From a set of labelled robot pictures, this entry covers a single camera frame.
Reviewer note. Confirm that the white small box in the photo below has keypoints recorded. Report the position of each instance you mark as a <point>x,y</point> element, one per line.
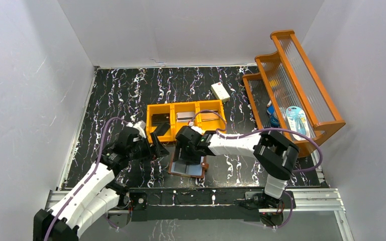
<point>220,92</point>

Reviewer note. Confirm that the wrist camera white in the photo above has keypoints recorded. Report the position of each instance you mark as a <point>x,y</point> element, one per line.
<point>195,128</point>
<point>140,126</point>

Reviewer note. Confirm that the card in right bin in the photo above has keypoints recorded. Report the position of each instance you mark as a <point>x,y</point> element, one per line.
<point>209,116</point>

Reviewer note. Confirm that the aluminium frame rail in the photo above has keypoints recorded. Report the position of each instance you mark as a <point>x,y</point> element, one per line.
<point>309,199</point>

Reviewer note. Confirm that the right orange bin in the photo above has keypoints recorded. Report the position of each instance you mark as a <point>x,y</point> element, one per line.
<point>210,121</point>

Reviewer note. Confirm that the left orange bin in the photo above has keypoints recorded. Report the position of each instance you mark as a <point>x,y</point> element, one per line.
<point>155,109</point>

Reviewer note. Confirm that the blue packaged item on shelf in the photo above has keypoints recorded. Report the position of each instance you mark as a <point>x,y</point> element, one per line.
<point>297,120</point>

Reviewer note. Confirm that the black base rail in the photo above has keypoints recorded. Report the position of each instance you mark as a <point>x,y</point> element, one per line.
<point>241,203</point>

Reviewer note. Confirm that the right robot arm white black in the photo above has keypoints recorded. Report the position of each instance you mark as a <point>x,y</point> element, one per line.
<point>275,152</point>

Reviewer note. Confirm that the black credit card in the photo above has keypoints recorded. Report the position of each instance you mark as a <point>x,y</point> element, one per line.
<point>160,118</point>

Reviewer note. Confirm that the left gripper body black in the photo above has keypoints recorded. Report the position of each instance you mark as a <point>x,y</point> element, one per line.
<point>152,146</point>

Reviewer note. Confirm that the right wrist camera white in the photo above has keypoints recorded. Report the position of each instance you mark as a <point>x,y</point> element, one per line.
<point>195,128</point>

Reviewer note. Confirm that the silver card in middle bin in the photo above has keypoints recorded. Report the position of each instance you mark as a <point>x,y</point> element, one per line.
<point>185,116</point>

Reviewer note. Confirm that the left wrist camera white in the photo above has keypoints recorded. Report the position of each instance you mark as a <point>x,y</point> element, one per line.
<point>140,126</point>

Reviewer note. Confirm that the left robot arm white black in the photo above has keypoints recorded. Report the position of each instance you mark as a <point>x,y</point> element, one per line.
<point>99,191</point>

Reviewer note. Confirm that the orange bin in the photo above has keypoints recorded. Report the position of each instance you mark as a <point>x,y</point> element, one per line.
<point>180,107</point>
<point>155,109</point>
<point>210,121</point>

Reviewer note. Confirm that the middle orange bin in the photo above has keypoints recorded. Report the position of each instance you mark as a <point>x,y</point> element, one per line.
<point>180,107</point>

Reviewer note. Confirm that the orange wooden shelf rack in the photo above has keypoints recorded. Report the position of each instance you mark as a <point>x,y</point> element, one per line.
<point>287,79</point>

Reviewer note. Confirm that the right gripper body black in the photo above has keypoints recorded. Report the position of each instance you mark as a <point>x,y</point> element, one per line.
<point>189,155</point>

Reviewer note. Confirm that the brown leather card holder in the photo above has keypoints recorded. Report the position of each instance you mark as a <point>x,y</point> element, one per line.
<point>181,168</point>

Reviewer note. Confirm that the grey credit card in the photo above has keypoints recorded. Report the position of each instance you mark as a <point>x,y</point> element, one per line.
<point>162,129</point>

